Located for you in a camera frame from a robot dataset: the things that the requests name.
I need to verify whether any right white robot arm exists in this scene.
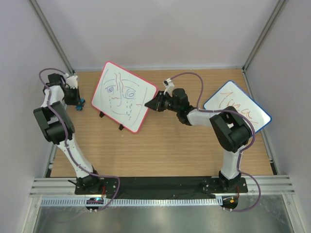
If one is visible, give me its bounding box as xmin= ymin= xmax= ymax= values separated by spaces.
xmin=145 ymin=88 xmax=252 ymax=192

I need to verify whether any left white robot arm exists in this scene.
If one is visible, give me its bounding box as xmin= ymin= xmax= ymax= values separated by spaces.
xmin=33 ymin=73 xmax=103 ymax=194

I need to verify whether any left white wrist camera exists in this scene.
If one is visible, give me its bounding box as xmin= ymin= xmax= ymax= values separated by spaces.
xmin=66 ymin=75 xmax=78 ymax=89

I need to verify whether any red framed whiteboard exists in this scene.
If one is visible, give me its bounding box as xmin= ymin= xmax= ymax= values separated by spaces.
xmin=91 ymin=62 xmax=158 ymax=133

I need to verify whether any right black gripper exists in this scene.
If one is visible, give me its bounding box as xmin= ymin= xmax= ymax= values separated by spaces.
xmin=145 ymin=91 xmax=180 ymax=113

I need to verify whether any white slotted cable duct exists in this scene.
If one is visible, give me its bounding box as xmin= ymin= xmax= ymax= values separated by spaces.
xmin=40 ymin=196 xmax=223 ymax=207

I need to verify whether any blue framed whiteboard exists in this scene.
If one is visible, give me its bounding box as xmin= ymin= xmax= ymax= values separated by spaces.
xmin=204 ymin=81 xmax=272 ymax=132

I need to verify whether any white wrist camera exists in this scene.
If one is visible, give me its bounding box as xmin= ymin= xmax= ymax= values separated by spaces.
xmin=163 ymin=78 xmax=175 ymax=94
xmin=66 ymin=75 xmax=78 ymax=89

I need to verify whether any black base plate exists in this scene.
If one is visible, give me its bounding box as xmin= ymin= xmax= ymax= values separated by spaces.
xmin=71 ymin=176 xmax=248 ymax=200

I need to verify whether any blue whiteboard eraser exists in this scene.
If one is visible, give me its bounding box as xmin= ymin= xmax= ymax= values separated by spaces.
xmin=75 ymin=98 xmax=86 ymax=111

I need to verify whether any aluminium front rail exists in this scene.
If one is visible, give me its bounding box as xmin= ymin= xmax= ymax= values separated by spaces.
xmin=29 ymin=175 xmax=295 ymax=197

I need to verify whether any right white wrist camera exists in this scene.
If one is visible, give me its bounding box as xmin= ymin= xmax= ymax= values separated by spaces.
xmin=163 ymin=78 xmax=175 ymax=94

